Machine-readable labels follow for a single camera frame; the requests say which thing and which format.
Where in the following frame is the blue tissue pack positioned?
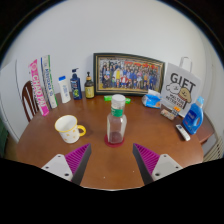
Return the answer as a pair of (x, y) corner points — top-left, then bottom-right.
(141, 89), (163, 110)

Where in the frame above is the clear bottle with green label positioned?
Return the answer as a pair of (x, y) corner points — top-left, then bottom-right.
(106, 93), (128, 145)

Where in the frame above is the dark pump bottle yellow label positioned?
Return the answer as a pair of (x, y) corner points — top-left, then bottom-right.
(84, 71), (96, 100)

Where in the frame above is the colourful puzzle cube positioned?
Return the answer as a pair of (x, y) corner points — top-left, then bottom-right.
(171, 105), (181, 118)

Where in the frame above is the white mug with yellow handle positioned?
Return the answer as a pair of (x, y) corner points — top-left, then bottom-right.
(54, 114), (87, 144)

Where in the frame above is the flat round red coaster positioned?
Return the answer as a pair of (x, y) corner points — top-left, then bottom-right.
(103, 133), (126, 148)

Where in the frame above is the white paper gift bag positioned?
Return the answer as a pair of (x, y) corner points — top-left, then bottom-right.
(160, 56), (203, 118)

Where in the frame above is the green crate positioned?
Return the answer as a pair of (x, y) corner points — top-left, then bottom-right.
(0, 118), (9, 158)

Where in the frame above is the small patterned pouch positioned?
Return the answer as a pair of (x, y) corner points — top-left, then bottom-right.
(160, 108), (176, 121)

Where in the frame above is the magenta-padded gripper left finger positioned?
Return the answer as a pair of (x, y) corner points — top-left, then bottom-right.
(41, 143), (93, 186)

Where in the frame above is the white refrigerator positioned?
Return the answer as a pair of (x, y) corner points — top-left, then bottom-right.
(0, 59), (30, 144)

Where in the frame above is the white bottle with blue cap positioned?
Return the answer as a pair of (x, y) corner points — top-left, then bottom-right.
(58, 75), (72, 104)

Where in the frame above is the white remote control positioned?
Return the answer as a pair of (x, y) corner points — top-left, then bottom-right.
(175, 123), (192, 142)

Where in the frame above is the tall white and green tube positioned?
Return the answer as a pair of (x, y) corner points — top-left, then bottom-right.
(40, 54), (59, 110)

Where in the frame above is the blue detergent bottle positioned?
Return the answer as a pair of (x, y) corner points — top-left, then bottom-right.
(181, 96), (205, 136)

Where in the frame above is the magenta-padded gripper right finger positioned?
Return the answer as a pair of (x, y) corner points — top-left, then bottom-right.
(132, 143), (184, 186)

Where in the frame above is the dark blue pump bottle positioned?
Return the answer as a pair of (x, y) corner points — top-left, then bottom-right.
(69, 67), (83, 101)

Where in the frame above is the dark wooden chair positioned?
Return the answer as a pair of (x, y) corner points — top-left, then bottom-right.
(21, 80), (40, 123)

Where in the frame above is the framed group photo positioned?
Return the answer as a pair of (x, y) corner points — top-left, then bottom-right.
(92, 52), (166, 98)

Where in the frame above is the white ribbed radiator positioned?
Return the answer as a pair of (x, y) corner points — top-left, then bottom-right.
(203, 133), (224, 163)

